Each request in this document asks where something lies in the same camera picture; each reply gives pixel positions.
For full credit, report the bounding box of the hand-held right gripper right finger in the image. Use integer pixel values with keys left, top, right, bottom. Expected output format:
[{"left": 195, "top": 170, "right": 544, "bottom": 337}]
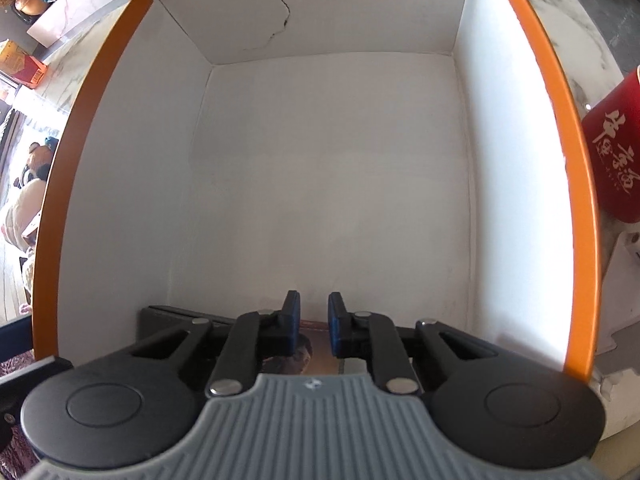
[{"left": 327, "top": 291, "right": 501, "bottom": 395}]

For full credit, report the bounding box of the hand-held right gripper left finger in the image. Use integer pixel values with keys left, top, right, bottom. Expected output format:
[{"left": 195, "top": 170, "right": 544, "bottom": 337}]
[{"left": 125, "top": 290, "right": 302, "bottom": 398}]

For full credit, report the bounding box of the orange cardboard box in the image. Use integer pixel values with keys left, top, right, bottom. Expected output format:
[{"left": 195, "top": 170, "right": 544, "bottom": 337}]
[{"left": 31, "top": 0, "right": 601, "bottom": 386}]

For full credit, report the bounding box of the person's left forearm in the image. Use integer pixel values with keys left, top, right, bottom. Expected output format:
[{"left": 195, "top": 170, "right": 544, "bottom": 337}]
[{"left": 0, "top": 355, "right": 32, "bottom": 480}]

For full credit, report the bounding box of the beige plush toy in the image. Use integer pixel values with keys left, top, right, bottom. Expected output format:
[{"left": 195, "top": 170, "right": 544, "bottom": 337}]
[{"left": 0, "top": 177, "right": 48, "bottom": 252}]

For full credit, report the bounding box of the orange yellow carton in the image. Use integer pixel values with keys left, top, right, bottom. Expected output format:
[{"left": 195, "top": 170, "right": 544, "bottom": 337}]
[{"left": 0, "top": 39, "right": 49, "bottom": 89}]

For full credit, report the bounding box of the red paper cup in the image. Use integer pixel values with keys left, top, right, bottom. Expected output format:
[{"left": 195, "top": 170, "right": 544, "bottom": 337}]
[{"left": 581, "top": 66, "right": 640, "bottom": 225}]

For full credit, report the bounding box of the marble tv cabinet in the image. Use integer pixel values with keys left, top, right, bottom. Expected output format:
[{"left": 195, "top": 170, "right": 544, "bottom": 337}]
[{"left": 27, "top": 0, "right": 151, "bottom": 50}]

